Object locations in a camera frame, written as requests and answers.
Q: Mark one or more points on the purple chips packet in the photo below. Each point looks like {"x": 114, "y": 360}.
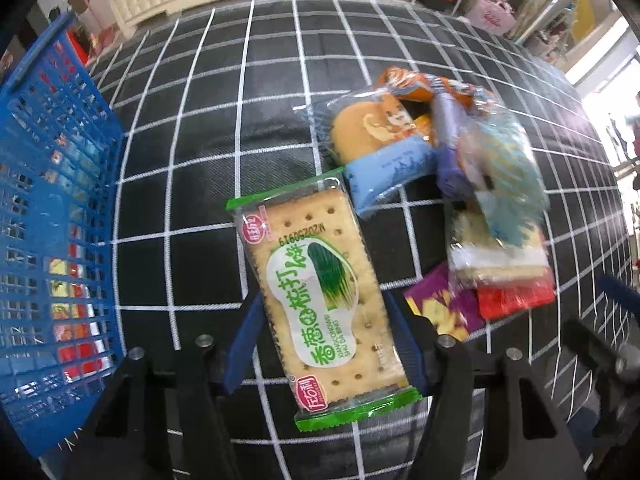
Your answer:
{"x": 440, "y": 305}

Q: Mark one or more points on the white cracker packet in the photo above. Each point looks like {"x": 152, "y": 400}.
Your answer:
{"x": 490, "y": 262}

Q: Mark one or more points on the blue plastic basket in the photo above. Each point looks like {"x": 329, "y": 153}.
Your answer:
{"x": 45, "y": 200}

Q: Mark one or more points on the light blue snack packet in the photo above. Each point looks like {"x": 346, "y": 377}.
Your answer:
{"x": 510, "y": 180}

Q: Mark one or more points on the red snack packet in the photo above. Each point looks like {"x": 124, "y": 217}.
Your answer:
{"x": 515, "y": 299}

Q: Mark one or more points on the cake packet with blue end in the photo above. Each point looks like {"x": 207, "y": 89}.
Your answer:
{"x": 380, "y": 160}

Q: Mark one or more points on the green cracker packet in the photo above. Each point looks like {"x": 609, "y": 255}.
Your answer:
{"x": 320, "y": 285}

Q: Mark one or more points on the purple snack packet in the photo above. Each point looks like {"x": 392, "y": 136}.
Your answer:
{"x": 450, "y": 160}

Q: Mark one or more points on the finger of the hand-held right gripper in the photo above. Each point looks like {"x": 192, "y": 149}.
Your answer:
{"x": 622, "y": 291}
{"x": 592, "y": 342}

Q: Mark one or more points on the pink bag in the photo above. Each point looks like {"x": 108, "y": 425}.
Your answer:
{"x": 491, "y": 15}

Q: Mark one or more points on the long orange snack packet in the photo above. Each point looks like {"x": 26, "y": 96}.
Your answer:
{"x": 410, "y": 82}

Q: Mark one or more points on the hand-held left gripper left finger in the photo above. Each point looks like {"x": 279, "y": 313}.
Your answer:
{"x": 245, "y": 355}

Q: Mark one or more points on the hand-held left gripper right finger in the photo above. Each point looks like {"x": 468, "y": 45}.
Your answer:
{"x": 407, "y": 350}

